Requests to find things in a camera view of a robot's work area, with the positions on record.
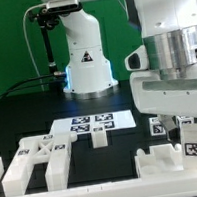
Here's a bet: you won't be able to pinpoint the white camera cable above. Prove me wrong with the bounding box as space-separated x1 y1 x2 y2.
20 2 59 93

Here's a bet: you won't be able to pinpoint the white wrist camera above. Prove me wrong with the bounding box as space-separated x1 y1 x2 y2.
125 45 150 71

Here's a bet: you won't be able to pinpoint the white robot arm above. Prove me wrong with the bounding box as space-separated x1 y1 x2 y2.
41 0 197 130

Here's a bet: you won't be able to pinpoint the black camera stand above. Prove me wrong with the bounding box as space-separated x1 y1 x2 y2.
27 2 94 95

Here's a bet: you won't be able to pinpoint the white chair back frame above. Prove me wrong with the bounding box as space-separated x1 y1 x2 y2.
2 131 78 197

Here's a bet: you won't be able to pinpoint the white tag sheet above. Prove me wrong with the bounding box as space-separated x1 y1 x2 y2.
49 110 135 135

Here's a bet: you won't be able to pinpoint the white chair seat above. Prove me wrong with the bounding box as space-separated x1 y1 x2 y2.
134 143 183 178

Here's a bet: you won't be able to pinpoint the grey camera on stand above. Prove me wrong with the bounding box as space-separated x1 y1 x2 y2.
46 0 79 13

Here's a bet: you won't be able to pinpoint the black cables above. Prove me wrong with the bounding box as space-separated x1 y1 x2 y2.
0 70 70 108

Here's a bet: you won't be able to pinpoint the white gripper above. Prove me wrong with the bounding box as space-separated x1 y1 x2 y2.
129 63 197 141

